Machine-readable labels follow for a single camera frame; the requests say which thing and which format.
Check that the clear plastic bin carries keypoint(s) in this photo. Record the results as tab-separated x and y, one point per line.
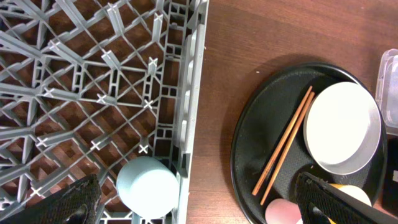
386	90

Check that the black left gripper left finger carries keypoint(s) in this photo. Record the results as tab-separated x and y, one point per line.
76	203

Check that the rectangular black tray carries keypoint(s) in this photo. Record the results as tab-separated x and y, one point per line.
389	195

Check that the blue plastic cup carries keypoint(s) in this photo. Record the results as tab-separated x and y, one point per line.
147	187

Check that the yellow bowl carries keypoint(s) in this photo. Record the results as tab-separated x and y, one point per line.
354	192

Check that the wooden chopstick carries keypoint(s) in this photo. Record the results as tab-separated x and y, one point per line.
287	149
281	143

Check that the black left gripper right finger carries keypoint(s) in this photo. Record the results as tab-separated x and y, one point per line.
320	202

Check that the grey plastic dishwasher rack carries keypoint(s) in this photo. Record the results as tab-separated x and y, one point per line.
87	86

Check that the grey-white plate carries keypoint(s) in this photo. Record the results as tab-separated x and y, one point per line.
342	128

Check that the wooden chopstick right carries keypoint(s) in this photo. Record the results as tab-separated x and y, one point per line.
287	149

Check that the pink plastic cup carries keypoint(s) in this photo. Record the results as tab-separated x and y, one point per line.
281	211

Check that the wooden chopstick left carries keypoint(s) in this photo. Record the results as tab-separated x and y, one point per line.
281	143

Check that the round black tray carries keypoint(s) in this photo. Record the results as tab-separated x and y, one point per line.
261	125

